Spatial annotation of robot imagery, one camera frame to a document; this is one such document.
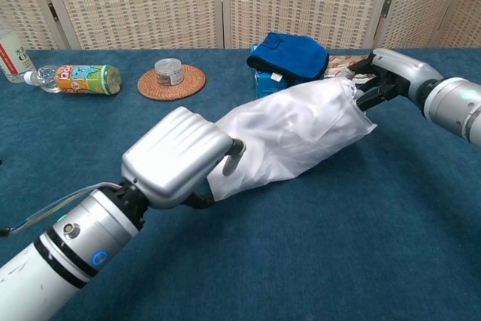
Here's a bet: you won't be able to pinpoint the round woven rattan coaster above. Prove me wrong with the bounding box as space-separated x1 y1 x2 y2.
137 65 207 101

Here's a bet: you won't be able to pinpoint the translucent white plastic bag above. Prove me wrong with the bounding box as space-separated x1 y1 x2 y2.
205 76 378 201

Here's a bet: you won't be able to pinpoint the white clothes with straps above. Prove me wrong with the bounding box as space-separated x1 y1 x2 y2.
225 80 362 183

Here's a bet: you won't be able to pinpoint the blue felt table cover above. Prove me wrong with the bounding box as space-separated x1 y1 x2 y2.
0 48 481 321

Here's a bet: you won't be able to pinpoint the beige packet red print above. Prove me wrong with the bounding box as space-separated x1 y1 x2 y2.
325 53 377 81

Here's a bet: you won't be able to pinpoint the orange cartoon label juice bottle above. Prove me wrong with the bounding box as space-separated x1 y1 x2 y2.
24 64 123 95

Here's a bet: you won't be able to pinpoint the small clear round jar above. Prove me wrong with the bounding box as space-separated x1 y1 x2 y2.
154 58 183 86

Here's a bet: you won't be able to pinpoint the grey left arm cable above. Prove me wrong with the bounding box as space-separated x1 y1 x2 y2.
0 182 125 238

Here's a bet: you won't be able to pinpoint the blue cloth black trim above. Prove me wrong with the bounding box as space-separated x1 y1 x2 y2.
246 32 330 81

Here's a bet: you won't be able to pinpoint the clear bottle red label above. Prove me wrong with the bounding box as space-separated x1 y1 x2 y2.
0 29 38 84

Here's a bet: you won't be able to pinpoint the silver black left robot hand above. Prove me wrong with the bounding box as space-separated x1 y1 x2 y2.
120 106 247 211

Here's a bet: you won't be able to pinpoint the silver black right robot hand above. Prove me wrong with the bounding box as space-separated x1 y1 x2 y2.
343 48 443 111

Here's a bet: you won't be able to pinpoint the light blue tissue box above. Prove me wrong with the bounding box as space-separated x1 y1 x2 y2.
250 44 292 98

